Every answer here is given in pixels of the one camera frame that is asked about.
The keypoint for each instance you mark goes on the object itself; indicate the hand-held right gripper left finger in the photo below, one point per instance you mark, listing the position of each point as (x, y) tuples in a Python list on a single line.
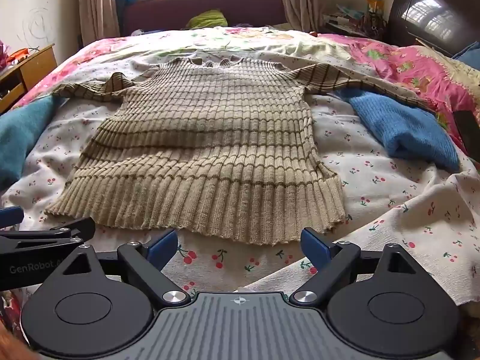
[(163, 248)]

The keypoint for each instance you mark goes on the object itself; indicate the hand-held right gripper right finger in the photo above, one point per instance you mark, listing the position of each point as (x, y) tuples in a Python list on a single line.
[(315, 248)]

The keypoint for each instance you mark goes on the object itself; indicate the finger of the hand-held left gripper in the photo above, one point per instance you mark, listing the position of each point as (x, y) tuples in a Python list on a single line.
[(10, 217), (45, 234)]

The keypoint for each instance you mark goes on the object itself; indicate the beige striped knit sweater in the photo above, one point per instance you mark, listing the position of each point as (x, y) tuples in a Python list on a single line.
[(202, 138)]

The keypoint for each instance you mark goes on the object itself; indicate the cherry print bed sheet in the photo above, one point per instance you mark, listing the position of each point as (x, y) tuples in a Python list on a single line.
[(375, 195)]

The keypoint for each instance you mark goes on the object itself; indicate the teal knit garment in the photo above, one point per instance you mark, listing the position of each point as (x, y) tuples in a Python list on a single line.
[(22, 135)]

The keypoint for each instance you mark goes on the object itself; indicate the blue knit sweater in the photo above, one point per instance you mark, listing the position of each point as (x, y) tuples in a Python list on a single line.
[(408, 131)]

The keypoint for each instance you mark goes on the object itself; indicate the wooden nightstand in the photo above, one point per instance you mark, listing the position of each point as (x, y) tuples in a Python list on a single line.
[(37, 67)]

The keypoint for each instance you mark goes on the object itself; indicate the orange items on nightstand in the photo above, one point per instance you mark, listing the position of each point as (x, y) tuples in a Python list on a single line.
[(20, 54)]

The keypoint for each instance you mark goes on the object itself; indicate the black flat object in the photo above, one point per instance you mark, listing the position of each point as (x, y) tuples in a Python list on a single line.
[(467, 125)]

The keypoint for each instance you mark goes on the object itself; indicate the pink floral quilt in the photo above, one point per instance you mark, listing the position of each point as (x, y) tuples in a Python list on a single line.
[(393, 63)]

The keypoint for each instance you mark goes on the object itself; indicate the pile of bedside clutter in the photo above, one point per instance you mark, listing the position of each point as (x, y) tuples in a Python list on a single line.
[(352, 18)]

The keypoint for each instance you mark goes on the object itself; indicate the yellow-green pillow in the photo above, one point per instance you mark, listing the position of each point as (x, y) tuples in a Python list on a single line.
[(208, 19)]

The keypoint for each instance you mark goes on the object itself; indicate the maroon padded headboard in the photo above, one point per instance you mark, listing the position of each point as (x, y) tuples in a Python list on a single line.
[(168, 7)]

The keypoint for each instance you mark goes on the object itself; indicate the blue cloth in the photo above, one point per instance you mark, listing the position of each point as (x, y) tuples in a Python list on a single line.
[(468, 52)]

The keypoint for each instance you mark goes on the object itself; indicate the yellow toy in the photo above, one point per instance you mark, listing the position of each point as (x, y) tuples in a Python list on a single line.
[(376, 0)]

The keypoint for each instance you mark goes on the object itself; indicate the dark glossy wooden board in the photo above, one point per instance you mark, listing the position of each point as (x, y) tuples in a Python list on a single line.
[(431, 11)]

